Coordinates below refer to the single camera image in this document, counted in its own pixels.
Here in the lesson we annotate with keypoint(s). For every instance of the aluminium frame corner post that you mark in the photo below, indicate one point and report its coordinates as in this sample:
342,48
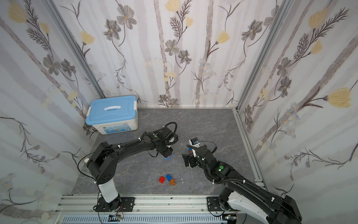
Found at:
72,43
273,32

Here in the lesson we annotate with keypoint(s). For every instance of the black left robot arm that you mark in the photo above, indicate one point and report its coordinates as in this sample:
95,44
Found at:
103,162

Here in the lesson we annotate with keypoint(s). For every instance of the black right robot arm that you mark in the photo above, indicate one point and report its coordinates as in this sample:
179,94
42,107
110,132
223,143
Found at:
241,194

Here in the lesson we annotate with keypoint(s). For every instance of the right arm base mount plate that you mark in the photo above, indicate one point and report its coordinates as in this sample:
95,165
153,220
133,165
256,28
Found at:
215,204

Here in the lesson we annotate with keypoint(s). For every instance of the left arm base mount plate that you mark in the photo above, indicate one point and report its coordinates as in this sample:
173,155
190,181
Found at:
124,204

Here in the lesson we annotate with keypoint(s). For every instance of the red lego brick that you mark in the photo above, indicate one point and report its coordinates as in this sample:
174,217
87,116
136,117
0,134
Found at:
162,179

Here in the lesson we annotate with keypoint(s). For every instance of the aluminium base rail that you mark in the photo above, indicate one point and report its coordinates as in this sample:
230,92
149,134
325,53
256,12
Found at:
148,209

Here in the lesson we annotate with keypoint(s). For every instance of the blue lid storage box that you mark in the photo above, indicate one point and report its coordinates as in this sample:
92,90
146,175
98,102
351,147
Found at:
113,115

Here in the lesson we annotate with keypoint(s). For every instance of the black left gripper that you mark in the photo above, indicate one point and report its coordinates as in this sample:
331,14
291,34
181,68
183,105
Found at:
166,151

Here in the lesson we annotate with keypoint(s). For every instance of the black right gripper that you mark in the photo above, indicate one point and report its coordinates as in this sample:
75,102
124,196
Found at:
191,159

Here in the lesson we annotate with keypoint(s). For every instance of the aluminium frame corner post right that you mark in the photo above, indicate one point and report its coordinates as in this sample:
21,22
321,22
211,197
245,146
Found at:
273,32

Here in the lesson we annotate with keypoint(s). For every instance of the light blue long brick studs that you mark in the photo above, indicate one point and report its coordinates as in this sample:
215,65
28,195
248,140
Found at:
170,156

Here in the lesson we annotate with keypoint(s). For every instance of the aluminium frame corner post left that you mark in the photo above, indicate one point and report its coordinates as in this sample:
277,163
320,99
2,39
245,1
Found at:
72,43

